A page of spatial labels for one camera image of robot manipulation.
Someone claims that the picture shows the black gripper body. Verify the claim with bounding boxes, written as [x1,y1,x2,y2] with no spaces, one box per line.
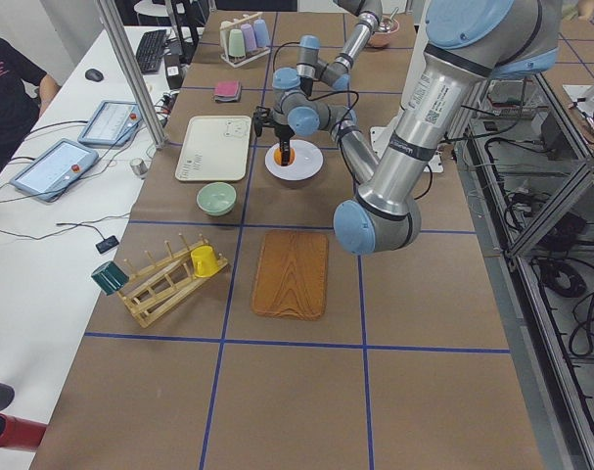
[273,122,295,144]

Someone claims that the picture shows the orange fruit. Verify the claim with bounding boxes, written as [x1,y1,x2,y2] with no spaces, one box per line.
[273,148,296,166]

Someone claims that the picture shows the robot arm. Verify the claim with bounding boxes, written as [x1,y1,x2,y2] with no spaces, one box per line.
[296,0,383,96]
[270,1,562,255]

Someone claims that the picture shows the cream bear tray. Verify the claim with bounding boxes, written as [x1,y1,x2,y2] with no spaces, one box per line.
[174,116,251,182]

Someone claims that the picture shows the white round plate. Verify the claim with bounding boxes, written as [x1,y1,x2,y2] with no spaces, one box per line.
[264,139,324,181]

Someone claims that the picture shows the pink cloth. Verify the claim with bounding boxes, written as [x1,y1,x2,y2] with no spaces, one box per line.
[214,80,241,99]

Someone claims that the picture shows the grey cloth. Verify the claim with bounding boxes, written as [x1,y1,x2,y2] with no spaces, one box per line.
[213,84,242,103]

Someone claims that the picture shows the green ceramic bowl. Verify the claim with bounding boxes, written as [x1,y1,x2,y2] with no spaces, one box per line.
[196,182,237,216]

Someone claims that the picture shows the blue cup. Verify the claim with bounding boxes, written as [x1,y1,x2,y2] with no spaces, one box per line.
[252,19,270,49]

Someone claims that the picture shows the green cup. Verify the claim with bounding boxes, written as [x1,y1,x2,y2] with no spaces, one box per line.
[228,28,246,61]

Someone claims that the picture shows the purple cup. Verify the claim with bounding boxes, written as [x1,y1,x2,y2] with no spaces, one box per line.
[240,23,257,54]

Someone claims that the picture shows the brown wooden cutting board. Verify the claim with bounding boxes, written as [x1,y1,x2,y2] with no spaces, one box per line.
[251,230,329,321]

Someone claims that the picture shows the pink bowl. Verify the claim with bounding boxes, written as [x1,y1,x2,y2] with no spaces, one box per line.
[367,17,399,48]

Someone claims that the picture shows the yellow mug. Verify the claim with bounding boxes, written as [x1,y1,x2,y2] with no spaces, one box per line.
[191,245,219,278]

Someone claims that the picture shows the small metal cylinder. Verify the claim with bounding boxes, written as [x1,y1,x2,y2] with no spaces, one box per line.
[129,158,148,179]

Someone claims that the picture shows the black keyboard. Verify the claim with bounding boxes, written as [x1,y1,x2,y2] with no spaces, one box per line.
[135,29,168,74]

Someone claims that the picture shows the upper teach pendant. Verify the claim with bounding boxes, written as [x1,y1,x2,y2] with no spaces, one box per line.
[77,101,142,147]

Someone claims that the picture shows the teach pendant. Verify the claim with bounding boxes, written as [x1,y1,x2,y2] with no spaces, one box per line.
[10,139,99,202]
[77,101,142,147]

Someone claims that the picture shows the wooden peg drying rack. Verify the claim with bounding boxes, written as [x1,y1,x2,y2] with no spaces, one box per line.
[116,233,229,328]

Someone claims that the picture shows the small black device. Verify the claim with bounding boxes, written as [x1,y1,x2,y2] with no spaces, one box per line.
[95,236,119,255]

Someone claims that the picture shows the black computer mouse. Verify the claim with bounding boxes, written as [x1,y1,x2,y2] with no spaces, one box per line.
[84,69,104,82]

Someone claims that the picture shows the dark green mug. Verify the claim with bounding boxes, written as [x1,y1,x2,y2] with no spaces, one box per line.
[91,260,129,296]

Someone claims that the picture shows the lower teach pendant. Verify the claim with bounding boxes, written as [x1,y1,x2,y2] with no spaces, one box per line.
[10,139,99,202]

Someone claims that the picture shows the seated person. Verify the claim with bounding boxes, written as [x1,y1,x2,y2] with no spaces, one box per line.
[0,38,61,172]

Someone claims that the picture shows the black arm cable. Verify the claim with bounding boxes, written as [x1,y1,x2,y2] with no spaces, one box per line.
[305,89,361,128]

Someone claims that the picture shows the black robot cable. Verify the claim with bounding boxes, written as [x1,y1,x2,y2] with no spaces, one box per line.
[270,40,302,79]

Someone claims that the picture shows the white wire cup rack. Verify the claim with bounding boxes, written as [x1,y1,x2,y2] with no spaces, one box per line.
[219,12,271,68]

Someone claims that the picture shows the aluminium frame post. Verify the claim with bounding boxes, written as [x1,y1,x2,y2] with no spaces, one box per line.
[95,0,167,150]

